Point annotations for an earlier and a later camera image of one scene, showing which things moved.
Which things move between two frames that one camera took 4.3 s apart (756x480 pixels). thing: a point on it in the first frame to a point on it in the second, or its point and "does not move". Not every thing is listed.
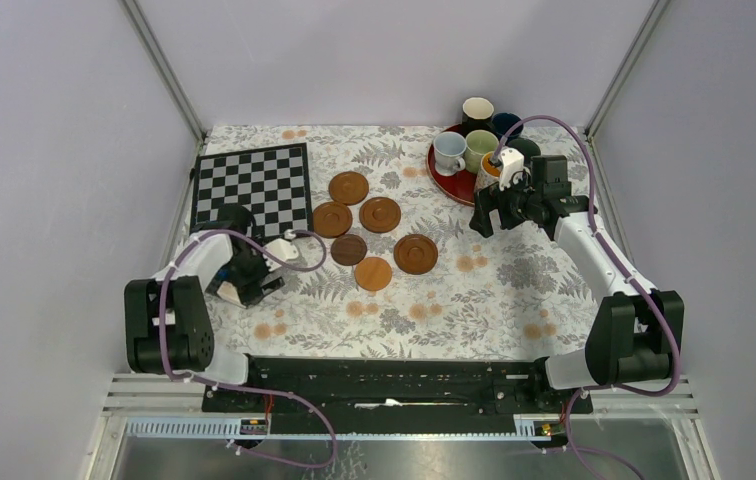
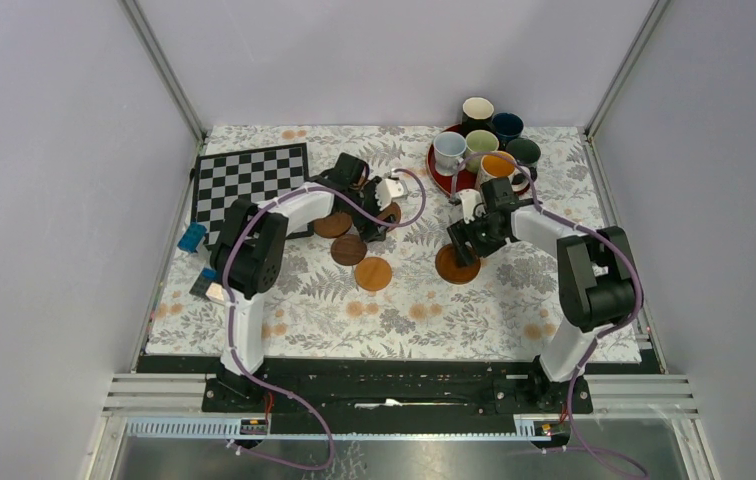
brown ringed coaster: (380, 214) does not move
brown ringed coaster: (332, 220) does not move
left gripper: (270, 284) to (367, 228)
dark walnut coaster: (348, 249) does not move
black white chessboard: (272, 182) does not move
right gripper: (489, 199) to (464, 232)
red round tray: (459, 188) does not move
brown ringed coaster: (415, 254) to (450, 271)
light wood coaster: (373, 273) does not move
